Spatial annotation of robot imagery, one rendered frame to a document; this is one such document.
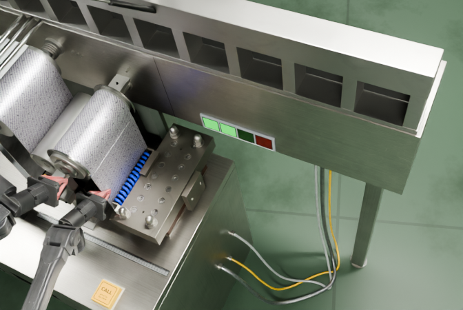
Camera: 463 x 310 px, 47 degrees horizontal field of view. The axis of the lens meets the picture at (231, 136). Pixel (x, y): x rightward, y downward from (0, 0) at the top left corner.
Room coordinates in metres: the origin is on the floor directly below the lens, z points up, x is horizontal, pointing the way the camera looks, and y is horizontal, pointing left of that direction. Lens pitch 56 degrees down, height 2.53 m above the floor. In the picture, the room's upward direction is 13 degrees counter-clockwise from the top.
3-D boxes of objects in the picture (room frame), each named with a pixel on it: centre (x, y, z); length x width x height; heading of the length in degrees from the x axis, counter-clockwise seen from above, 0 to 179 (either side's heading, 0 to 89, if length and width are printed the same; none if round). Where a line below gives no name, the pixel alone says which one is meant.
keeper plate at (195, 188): (0.86, 0.16, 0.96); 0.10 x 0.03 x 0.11; 143
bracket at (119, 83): (1.12, 0.31, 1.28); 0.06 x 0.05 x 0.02; 143
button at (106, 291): (0.60, 0.50, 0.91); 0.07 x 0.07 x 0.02; 53
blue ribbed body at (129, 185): (0.93, 0.35, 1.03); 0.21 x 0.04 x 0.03; 143
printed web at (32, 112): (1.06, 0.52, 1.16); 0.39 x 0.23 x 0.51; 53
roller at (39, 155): (1.05, 0.51, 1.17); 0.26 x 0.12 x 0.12; 143
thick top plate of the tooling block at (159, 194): (0.90, 0.24, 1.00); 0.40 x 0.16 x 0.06; 143
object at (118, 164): (0.94, 0.36, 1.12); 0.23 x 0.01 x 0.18; 143
